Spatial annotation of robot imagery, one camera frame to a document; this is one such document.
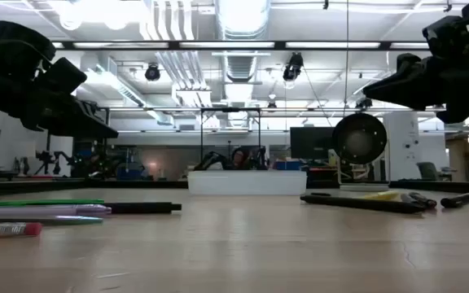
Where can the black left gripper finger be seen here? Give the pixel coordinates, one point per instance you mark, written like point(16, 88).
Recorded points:
point(92, 106)
point(80, 124)

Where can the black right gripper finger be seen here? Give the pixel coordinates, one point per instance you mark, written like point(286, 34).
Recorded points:
point(407, 62)
point(413, 87)

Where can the green pen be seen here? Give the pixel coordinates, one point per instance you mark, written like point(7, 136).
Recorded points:
point(39, 202)

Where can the purple pen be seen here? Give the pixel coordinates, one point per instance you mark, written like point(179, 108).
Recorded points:
point(43, 211)

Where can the teal pen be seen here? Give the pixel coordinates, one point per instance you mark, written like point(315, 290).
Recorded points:
point(67, 220)

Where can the black marker pen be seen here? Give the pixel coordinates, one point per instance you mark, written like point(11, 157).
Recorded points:
point(141, 208)
point(423, 200)
point(456, 200)

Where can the yellow highlighter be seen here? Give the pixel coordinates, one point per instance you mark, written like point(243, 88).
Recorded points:
point(381, 195)

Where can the long dark pen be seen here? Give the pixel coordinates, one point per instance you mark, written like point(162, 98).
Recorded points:
point(360, 204)

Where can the orange pencil with pink eraser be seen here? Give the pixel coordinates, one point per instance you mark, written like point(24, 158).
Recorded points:
point(6, 230)

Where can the clear plastic supply box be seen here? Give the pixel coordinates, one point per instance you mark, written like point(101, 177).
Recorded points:
point(246, 183)

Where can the black background robot arm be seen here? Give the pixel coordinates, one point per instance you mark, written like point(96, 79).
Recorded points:
point(210, 160)
point(259, 158)

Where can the black robot arm on tripod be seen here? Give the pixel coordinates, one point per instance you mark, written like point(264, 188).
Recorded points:
point(47, 156)

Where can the black ceiling spotlight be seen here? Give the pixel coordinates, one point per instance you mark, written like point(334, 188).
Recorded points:
point(152, 72)
point(292, 69)

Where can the blue crate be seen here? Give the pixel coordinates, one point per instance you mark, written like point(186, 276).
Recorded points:
point(130, 173)

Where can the grey office chair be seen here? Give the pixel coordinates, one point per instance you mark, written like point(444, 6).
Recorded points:
point(426, 171)

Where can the black monitor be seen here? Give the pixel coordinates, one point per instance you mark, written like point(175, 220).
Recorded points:
point(309, 142)

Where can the blue storage bin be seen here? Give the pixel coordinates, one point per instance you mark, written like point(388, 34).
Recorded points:
point(287, 165)

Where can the person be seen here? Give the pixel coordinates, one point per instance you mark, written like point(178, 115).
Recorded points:
point(240, 158)

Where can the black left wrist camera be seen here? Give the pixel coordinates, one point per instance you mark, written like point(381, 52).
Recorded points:
point(65, 75)

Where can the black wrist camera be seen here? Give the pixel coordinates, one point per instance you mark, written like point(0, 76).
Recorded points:
point(444, 36)
point(65, 75)

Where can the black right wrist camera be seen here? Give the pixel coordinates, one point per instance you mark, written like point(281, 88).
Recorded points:
point(444, 36)

